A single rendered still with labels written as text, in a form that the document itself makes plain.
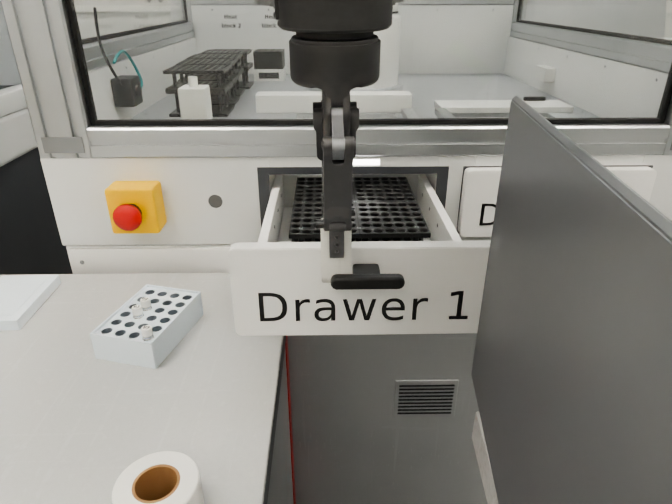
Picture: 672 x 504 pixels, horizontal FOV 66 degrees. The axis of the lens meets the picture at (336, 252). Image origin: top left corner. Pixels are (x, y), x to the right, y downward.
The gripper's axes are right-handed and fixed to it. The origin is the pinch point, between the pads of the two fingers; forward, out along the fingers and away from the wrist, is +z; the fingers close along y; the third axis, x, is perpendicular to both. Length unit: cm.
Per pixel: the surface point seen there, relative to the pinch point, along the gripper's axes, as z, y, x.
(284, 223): 11.1, -30.0, -7.1
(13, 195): 25, -78, -77
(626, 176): 3, -27, 45
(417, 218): 4.4, -16.7, 11.5
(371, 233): 4.0, -11.8, 4.9
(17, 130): 10, -84, -75
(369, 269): 2.4, -0.4, 3.5
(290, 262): 2.3, -2.2, -4.7
